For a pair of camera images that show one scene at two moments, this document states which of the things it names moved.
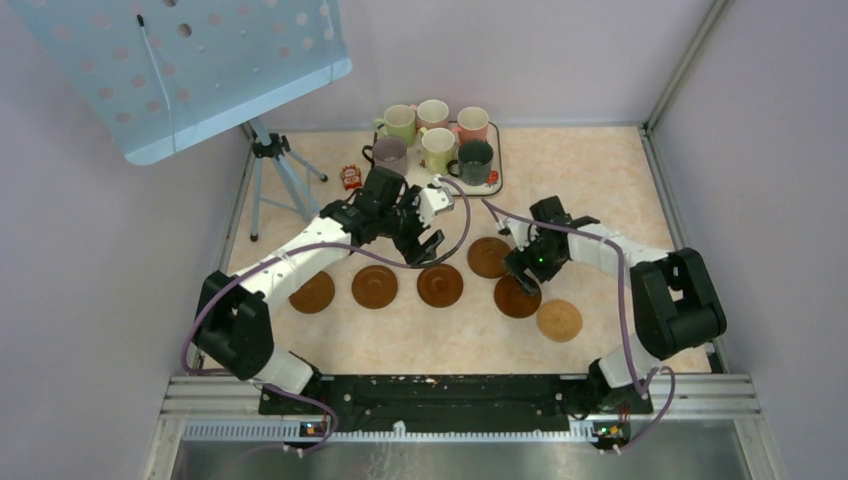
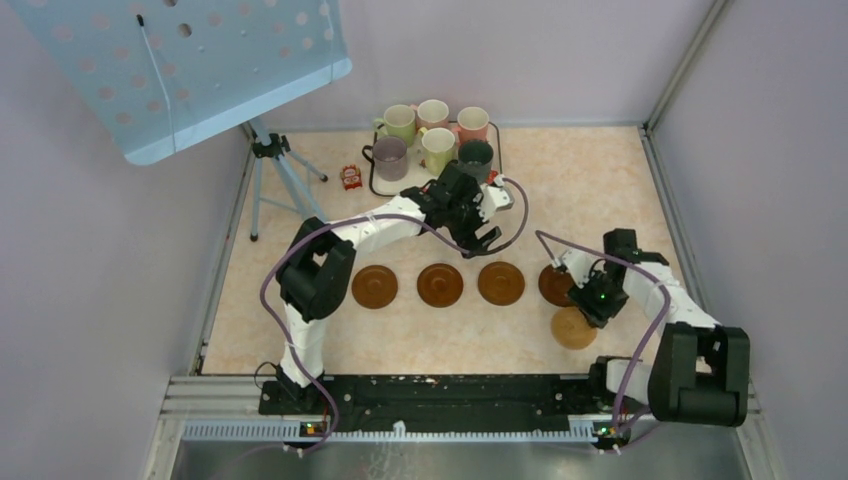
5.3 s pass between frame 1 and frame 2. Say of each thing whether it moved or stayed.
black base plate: stayed
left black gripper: moved
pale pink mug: stayed
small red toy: stayed
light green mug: stayed
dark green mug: stayed
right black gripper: moved
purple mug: stayed
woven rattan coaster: moved
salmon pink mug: stayed
